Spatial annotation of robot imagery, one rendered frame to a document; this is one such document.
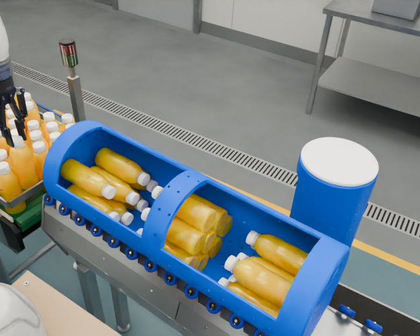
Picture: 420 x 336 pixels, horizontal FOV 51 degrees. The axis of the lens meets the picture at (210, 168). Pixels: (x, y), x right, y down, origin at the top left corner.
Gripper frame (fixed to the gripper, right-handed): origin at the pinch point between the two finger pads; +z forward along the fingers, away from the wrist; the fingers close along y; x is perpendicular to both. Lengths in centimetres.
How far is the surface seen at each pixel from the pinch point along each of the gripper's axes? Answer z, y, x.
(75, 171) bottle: 4.7, 2.3, -24.2
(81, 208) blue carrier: 8.8, -4.8, -34.2
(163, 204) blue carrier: -3, 2, -60
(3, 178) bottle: 11.9, -8.7, -1.8
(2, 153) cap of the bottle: 8.5, -3.1, 5.4
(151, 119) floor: 117, 164, 92
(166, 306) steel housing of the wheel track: 32, -4, -65
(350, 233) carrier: 40, 66, -97
